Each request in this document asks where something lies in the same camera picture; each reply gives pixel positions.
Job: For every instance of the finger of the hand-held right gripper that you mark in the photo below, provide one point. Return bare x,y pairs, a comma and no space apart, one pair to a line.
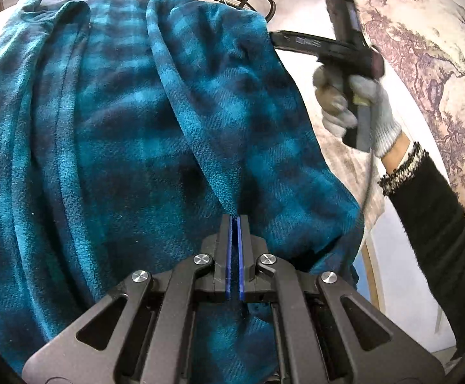
296,42

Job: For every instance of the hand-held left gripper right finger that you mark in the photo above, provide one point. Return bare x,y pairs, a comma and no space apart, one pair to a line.
240,256

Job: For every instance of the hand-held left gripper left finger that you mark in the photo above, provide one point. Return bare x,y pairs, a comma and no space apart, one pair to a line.
228,256

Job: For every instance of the blue plaid fleece jacket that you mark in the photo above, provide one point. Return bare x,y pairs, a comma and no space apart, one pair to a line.
136,128

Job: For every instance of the person's right forearm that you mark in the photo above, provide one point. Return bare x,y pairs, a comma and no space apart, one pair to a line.
436,216

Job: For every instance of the person's right hand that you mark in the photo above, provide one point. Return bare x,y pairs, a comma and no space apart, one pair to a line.
382,120

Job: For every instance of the black metal chair frame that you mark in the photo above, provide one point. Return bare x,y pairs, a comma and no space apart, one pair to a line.
272,8

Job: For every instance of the landscape painting wall hanging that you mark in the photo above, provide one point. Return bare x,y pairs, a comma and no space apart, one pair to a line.
436,48

